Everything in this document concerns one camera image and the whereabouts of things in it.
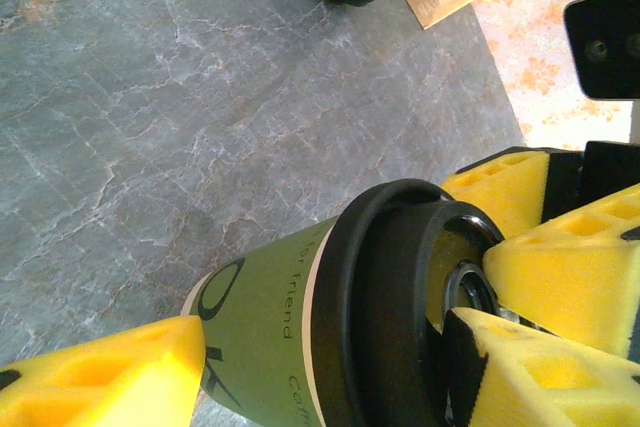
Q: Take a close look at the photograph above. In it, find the paper coffee cup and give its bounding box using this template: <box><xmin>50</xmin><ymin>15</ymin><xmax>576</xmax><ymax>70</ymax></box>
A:
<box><xmin>180</xmin><ymin>216</ymin><xmax>361</xmax><ymax>427</ymax></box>

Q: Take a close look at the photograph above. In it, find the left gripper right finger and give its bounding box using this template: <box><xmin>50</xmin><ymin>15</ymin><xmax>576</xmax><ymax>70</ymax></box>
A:
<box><xmin>439</xmin><ymin>306</ymin><xmax>640</xmax><ymax>427</ymax></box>

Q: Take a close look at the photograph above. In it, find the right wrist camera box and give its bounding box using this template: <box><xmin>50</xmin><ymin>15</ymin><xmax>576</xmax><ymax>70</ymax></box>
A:
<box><xmin>562</xmin><ymin>0</ymin><xmax>640</xmax><ymax>148</ymax></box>

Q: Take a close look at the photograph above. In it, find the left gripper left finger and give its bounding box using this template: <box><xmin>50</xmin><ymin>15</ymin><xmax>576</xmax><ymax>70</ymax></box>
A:
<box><xmin>0</xmin><ymin>316</ymin><xmax>207</xmax><ymax>427</ymax></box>

